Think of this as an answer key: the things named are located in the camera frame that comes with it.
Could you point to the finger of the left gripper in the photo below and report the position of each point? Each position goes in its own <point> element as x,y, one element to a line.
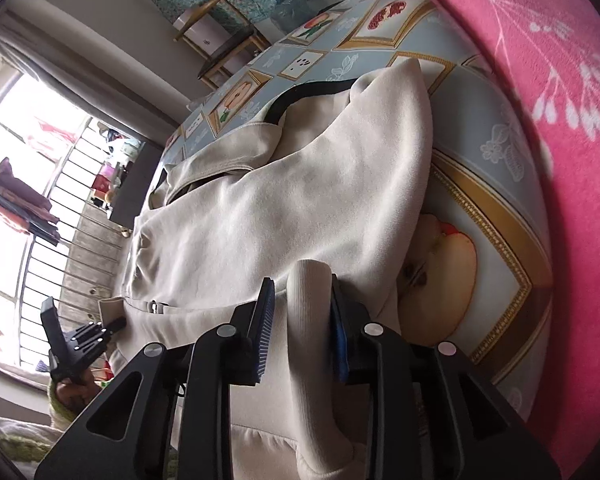
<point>96,332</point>

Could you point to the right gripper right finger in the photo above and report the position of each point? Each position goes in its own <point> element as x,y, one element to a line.
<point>432,415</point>

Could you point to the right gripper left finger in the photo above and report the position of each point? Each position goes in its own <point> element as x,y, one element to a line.
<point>125,432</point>

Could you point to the cream zip-up jacket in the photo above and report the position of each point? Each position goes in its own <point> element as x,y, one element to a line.
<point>326,182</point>

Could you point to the left hand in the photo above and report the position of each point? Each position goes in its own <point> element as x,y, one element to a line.
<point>77,395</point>

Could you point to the dark grey cabinet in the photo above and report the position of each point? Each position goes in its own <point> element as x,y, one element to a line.
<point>128,199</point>

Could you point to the grey curtain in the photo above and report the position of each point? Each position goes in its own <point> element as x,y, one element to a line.
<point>115,58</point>

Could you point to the wooden chair black seat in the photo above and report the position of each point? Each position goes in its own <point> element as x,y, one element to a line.
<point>237,42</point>

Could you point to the empty clear water jug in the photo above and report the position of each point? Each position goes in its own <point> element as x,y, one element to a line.
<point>288,15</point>

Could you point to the pink floral blanket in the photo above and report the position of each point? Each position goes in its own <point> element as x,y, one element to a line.
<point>547,55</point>

